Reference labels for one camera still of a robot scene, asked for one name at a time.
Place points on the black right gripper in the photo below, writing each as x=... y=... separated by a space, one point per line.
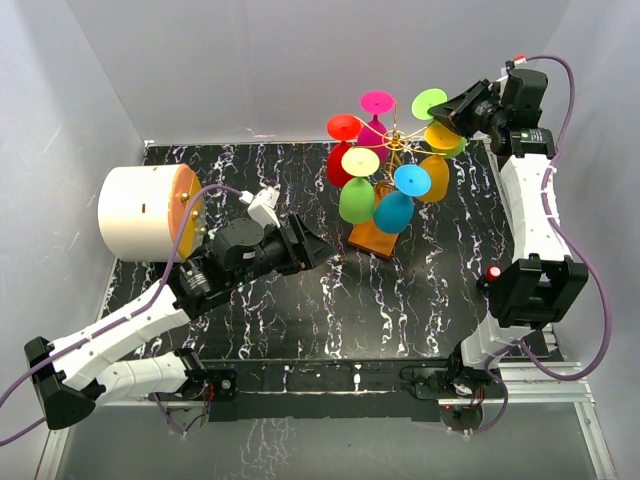
x=453 y=114

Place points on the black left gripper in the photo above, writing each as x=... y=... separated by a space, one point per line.
x=317 y=249

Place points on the green wine glass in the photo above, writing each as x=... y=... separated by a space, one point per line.
x=430 y=102
x=357 y=196

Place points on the orange plastic wine glass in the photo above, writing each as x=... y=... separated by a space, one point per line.
x=437 y=168

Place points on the green wine glass front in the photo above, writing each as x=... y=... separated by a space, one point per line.
x=357 y=196

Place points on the pink plastic wine glass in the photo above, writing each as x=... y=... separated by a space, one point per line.
x=371 y=136

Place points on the blue plastic wine glass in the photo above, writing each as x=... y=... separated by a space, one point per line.
x=396 y=209

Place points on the red plastic wine glass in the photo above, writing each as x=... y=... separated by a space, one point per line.
x=342 y=128

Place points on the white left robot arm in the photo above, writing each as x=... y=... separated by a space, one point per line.
x=77 y=373

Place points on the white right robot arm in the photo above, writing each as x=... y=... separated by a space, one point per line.
x=543 y=280

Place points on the orange wooden rack base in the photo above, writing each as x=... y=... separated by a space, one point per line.
x=367 y=237

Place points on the red emergency stop button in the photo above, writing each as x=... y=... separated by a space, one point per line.
x=491 y=274

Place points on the white cylinder with coloured lid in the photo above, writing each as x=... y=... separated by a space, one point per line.
x=140 y=210

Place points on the gold wire wine glass rack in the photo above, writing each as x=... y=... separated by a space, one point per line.
x=398 y=143

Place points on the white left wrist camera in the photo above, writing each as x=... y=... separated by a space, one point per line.
x=261 y=206

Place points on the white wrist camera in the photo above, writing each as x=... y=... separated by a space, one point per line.
x=261 y=206
x=516 y=62

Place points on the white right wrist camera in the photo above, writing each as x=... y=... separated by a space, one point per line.
x=516 y=62

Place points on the black front mounting rail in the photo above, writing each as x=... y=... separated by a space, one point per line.
x=336 y=389

